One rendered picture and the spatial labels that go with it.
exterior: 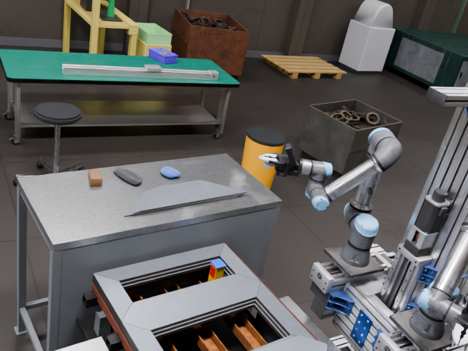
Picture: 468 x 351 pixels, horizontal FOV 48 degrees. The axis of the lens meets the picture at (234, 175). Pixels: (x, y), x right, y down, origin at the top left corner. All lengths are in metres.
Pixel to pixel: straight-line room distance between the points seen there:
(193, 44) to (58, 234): 5.79
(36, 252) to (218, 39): 4.88
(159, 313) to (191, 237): 0.53
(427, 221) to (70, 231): 1.59
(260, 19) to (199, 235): 7.49
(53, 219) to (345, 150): 3.84
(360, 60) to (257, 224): 7.85
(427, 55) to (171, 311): 9.17
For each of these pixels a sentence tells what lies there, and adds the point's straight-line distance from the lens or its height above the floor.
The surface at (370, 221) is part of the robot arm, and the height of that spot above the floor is 1.26.
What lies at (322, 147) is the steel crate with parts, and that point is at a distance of 5.97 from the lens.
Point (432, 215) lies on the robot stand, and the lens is 2.43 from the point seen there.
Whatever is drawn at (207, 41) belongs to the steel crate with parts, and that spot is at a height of 0.61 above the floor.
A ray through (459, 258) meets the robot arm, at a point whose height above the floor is 1.50.
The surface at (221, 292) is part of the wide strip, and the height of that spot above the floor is 0.86.
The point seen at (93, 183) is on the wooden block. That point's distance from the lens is 2.83.
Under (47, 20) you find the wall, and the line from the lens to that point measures 8.64.
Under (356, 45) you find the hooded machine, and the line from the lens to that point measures 10.67.
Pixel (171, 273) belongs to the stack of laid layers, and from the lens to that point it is 2.65.
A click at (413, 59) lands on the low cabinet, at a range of 11.16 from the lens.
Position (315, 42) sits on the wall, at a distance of 10.81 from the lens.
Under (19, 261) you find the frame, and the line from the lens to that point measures 3.15.
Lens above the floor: 2.49
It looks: 27 degrees down
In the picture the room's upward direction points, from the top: 12 degrees clockwise
